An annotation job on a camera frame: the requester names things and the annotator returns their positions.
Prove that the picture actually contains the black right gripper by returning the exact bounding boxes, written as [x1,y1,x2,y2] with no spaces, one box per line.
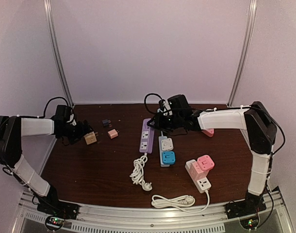
[148,112,183,133]

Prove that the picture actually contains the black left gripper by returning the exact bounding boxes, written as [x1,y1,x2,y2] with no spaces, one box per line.
[60,120,93,145]

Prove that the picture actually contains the beige patterned cube plug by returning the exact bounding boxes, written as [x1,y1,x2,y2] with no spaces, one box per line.
[84,132,98,145]

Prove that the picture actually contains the purple power strip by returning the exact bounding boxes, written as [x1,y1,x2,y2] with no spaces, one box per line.
[139,118,154,154]

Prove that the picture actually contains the light blue power strip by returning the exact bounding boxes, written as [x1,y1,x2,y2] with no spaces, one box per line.
[158,136,176,167]

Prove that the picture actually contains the white cube plug adapter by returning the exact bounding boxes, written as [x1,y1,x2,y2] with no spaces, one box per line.
[161,138,174,151]

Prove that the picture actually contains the dark blue small plug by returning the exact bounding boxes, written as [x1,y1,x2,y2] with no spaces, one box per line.
[102,119,112,127]

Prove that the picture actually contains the pink small plug adapter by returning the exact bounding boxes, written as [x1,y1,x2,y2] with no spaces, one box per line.
[107,129,119,139]

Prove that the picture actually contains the pink power strip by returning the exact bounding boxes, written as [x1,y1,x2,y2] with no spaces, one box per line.
[202,129,214,137]

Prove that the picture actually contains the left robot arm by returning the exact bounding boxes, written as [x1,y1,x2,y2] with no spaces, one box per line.
[0,104,93,197]

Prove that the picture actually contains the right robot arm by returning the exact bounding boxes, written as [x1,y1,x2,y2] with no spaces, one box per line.
[149,94,282,215]

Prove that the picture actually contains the blue cube plug adapter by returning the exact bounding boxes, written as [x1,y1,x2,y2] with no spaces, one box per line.
[162,151,176,165]

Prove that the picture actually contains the pink cube plug adapter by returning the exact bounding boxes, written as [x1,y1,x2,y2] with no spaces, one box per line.
[197,155,215,171]

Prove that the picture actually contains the light pink cube plug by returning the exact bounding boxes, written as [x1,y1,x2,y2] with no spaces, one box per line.
[189,162,209,181]

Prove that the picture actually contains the white power strip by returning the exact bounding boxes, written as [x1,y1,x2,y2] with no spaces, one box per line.
[185,159,214,193]

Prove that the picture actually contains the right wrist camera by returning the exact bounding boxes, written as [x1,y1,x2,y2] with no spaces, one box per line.
[157,99,172,116]

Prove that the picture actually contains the white coiled purple-strip cable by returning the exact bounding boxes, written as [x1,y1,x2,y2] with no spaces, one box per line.
[130,152,154,193]

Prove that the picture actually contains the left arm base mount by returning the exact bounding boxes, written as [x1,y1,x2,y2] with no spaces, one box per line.
[33,186,79,219]

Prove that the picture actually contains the white coiled power cable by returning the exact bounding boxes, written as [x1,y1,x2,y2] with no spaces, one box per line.
[151,190,211,214]

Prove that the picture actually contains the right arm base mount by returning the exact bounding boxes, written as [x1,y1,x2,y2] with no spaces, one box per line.
[225,191,266,219]

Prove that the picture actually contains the left aluminium frame post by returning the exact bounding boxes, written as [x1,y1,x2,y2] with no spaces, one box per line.
[43,0,74,106]

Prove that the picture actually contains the aluminium frame post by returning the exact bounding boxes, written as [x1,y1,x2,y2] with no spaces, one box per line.
[43,0,74,106]
[227,0,257,107]

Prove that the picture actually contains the right aluminium frame post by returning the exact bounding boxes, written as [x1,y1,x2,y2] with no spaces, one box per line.
[227,0,257,107]

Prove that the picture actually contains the aluminium front rail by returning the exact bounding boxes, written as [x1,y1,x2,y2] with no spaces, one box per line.
[10,191,295,233]

